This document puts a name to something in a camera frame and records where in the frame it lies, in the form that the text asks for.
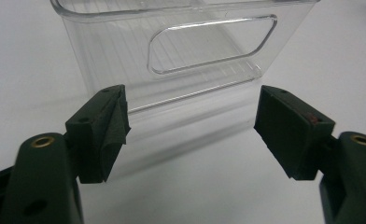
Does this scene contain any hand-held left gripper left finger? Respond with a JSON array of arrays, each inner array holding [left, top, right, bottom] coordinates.
[[64, 83, 133, 185]]

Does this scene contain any white table cover board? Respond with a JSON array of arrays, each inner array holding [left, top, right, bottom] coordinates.
[[0, 0, 366, 224]]

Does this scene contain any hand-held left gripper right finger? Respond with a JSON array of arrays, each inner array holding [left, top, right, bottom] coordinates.
[[253, 84, 337, 181]]

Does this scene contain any clear plastic storage bin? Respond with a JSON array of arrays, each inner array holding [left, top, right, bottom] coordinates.
[[49, 0, 322, 115]]

